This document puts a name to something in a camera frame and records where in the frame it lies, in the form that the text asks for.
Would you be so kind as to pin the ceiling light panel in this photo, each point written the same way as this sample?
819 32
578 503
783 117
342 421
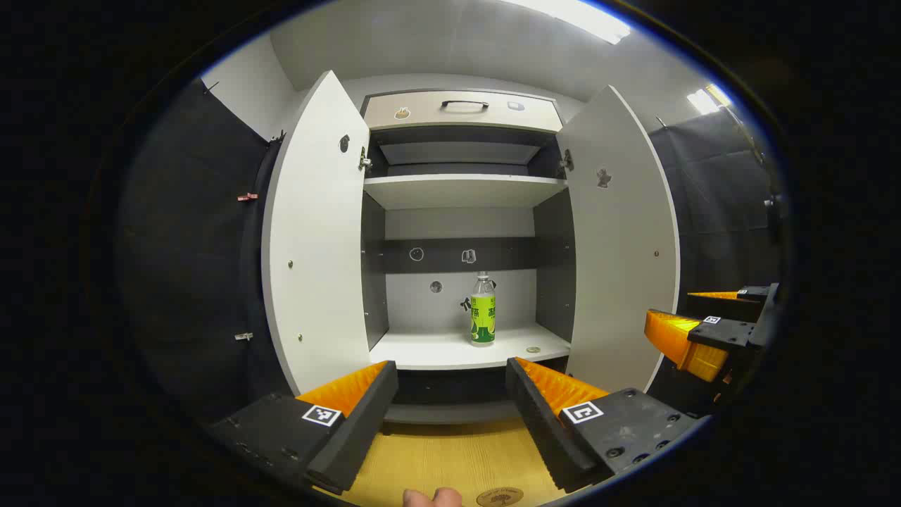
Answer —
707 98

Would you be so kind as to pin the white cabinet door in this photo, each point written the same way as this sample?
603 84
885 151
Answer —
619 267
317 246

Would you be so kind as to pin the grey and white cabinet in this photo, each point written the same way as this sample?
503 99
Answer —
457 190

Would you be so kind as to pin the beige cabinet drawer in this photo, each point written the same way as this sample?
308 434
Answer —
461 111

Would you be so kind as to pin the dark cloth clip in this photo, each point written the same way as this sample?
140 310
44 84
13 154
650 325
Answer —
278 137
210 87

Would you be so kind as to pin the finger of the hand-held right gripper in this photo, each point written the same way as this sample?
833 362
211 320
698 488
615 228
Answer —
725 304
718 332

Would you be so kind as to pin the green label clear bottle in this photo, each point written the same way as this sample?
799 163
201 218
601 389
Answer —
483 317

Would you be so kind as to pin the metal door hinge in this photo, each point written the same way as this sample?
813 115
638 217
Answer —
364 162
566 160

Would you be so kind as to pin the red cloth clip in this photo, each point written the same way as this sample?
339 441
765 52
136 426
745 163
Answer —
246 197

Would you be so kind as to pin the black backdrop cloth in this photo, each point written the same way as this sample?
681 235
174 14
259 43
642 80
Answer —
190 246
718 211

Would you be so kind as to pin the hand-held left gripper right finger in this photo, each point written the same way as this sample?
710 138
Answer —
542 436

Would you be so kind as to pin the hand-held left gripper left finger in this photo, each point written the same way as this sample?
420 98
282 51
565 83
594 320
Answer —
366 422

